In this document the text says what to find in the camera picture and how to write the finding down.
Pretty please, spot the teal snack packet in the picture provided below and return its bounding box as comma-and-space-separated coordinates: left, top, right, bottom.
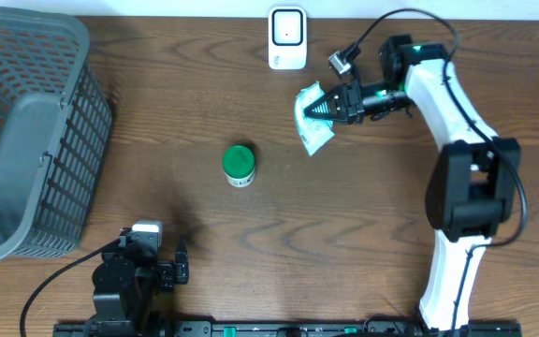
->
294, 81, 335, 156

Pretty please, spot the green lid jar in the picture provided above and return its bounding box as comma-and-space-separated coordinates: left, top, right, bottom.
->
222, 145, 256, 187

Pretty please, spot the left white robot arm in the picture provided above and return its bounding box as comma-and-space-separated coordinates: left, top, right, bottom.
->
81, 228, 189, 337

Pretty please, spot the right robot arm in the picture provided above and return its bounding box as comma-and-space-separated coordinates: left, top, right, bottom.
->
302, 35, 523, 336

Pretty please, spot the grey plastic basket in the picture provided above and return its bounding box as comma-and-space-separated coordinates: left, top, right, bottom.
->
0, 7, 113, 260

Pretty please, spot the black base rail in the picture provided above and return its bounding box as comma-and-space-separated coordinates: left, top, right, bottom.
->
52, 317, 522, 337

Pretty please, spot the black cable left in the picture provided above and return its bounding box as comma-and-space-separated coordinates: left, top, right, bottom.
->
19, 238, 124, 337

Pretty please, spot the black cable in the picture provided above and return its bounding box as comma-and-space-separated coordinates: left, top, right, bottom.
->
19, 238, 124, 337
346, 7, 531, 249

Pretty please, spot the black cable right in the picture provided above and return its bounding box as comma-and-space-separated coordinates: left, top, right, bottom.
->
346, 7, 531, 249

